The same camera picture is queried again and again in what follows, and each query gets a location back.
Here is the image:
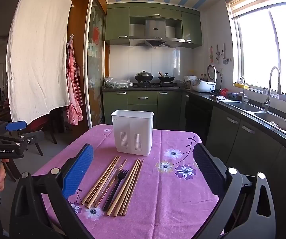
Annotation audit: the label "plastic bag of greens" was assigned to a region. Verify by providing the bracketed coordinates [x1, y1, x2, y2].
[104, 76, 134, 89]

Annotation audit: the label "white rice cooker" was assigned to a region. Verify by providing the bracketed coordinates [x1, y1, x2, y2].
[191, 64, 217, 93]

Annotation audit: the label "green upper cabinets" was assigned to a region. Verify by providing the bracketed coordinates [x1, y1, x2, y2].
[104, 2, 203, 49]

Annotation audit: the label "clear plastic fork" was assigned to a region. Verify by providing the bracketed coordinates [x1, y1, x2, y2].
[97, 158, 128, 206]

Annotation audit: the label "bamboo chopstick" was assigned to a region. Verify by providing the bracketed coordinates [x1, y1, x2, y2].
[85, 156, 120, 207]
[122, 159, 144, 217]
[93, 156, 122, 208]
[106, 158, 140, 216]
[118, 159, 143, 217]
[112, 158, 141, 217]
[81, 156, 118, 205]
[89, 156, 121, 209]

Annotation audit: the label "white hanging cloth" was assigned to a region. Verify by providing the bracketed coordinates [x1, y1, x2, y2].
[6, 0, 73, 125]

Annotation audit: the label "dark lower cabinets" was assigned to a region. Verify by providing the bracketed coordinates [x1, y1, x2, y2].
[185, 93, 286, 239]

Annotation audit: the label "green lower cabinets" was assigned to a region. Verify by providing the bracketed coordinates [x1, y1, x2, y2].
[102, 90, 189, 131]

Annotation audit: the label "steel double sink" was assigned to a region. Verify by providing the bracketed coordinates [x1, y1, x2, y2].
[219, 100, 286, 135]

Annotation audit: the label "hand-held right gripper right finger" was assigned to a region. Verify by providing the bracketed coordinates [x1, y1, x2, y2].
[193, 142, 277, 239]

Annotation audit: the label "steel range hood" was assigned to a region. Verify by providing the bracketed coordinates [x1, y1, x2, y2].
[129, 16, 185, 48]

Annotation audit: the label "slim beige fruit fork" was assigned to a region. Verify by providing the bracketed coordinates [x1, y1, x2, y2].
[105, 163, 123, 195]

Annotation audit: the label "window blind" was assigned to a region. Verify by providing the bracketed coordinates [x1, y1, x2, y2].
[225, 0, 286, 20]

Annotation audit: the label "dark wooden chair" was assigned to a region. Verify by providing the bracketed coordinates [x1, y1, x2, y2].
[26, 130, 58, 156]

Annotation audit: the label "gas stove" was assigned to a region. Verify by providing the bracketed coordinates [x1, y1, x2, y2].
[133, 81, 181, 89]

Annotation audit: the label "red checked apron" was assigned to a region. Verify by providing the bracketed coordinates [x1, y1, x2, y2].
[65, 36, 84, 125]

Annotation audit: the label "sliding glass door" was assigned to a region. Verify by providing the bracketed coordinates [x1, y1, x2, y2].
[83, 0, 107, 129]

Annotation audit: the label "small steel faucet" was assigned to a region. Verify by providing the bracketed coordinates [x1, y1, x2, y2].
[239, 76, 249, 103]

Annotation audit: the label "tall steel faucet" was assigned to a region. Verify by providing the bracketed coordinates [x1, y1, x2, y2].
[262, 66, 282, 113]

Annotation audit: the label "white plastic utensil holder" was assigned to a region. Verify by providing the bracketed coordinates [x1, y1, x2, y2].
[111, 110, 154, 156]

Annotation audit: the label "black wok with lid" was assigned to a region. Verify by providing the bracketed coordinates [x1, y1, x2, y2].
[157, 71, 176, 83]
[134, 70, 154, 82]

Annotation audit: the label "black plastic fork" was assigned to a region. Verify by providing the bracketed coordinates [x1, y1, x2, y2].
[102, 169, 130, 212]

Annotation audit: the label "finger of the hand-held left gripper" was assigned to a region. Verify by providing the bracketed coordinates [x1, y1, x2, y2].
[0, 133, 41, 152]
[0, 120, 28, 133]

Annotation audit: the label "white plastic bag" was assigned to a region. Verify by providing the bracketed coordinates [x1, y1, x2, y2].
[183, 75, 198, 90]

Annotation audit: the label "window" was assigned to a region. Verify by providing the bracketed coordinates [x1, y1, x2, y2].
[229, 2, 286, 97]

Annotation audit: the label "dish rag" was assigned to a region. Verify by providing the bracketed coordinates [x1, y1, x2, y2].
[209, 94, 227, 102]

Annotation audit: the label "green cabinets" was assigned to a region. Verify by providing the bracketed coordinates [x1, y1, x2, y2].
[102, 90, 189, 131]
[104, 2, 203, 49]

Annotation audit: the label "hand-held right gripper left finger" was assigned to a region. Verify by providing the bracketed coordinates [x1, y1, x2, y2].
[9, 143, 95, 239]

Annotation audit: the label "purple floral tablecloth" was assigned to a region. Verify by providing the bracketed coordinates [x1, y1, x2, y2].
[32, 124, 224, 239]

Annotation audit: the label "wall utensil rack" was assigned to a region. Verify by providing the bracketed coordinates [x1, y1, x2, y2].
[208, 43, 233, 65]

